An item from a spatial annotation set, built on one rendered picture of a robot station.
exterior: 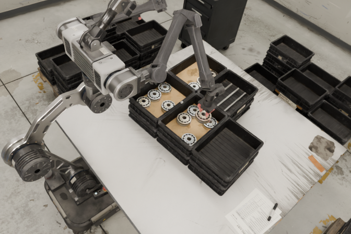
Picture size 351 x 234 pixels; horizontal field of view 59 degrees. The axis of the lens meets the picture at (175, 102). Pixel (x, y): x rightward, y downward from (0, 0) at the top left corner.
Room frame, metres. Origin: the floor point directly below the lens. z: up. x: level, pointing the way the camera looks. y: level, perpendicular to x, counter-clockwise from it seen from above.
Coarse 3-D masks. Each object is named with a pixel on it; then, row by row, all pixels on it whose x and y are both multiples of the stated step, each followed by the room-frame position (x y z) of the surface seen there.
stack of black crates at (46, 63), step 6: (54, 48) 2.44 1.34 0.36; (60, 48) 2.49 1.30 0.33; (36, 54) 2.29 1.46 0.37; (42, 54) 2.34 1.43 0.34; (48, 54) 2.38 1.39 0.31; (54, 54) 2.43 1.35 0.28; (60, 54) 2.46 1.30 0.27; (42, 60) 2.33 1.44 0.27; (48, 60) 2.34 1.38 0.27; (42, 66) 2.22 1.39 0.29; (48, 66) 2.25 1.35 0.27; (42, 72) 2.26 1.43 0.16; (48, 72) 2.13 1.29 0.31; (48, 78) 2.18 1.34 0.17; (54, 84) 2.13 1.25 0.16
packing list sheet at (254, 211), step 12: (252, 192) 1.01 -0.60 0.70; (240, 204) 0.91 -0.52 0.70; (252, 204) 0.92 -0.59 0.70; (264, 204) 0.94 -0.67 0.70; (228, 216) 0.82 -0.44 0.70; (240, 216) 0.83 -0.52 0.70; (252, 216) 0.84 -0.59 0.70; (264, 216) 0.86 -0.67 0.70; (276, 216) 0.87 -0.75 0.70; (240, 228) 0.76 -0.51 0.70; (252, 228) 0.77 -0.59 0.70; (264, 228) 0.78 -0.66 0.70
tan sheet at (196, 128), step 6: (174, 120) 1.39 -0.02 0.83; (192, 120) 1.42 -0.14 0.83; (216, 120) 1.45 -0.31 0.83; (168, 126) 1.32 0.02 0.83; (174, 126) 1.33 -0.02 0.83; (180, 126) 1.34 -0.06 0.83; (186, 126) 1.35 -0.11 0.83; (192, 126) 1.36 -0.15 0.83; (198, 126) 1.37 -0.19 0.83; (174, 132) 1.28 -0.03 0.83; (180, 132) 1.29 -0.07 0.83; (186, 132) 1.30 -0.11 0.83; (192, 132) 1.31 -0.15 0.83; (198, 132) 1.32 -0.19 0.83; (204, 132) 1.33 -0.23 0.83; (198, 138) 1.27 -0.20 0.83
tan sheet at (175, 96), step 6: (174, 90) 1.68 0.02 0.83; (144, 96) 1.56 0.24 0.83; (162, 96) 1.60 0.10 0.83; (168, 96) 1.61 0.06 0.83; (174, 96) 1.62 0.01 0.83; (180, 96) 1.63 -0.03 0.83; (156, 102) 1.52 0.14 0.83; (174, 102) 1.55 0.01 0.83; (150, 108) 1.46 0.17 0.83; (156, 108) 1.47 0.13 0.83; (156, 114) 1.41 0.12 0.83
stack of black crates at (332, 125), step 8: (320, 104) 2.18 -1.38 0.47; (328, 104) 2.20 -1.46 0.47; (312, 112) 2.10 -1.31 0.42; (320, 112) 2.16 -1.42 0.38; (328, 112) 2.17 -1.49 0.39; (336, 112) 2.13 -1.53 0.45; (312, 120) 1.99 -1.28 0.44; (320, 120) 2.06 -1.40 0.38; (328, 120) 2.08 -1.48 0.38; (336, 120) 2.10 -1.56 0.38; (344, 120) 2.06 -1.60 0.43; (320, 128) 1.92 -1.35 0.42; (328, 128) 1.88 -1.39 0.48; (336, 128) 1.99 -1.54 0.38; (344, 128) 2.01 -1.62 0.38; (336, 136) 1.82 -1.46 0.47; (344, 136) 1.91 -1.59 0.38; (344, 144) 1.91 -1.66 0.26
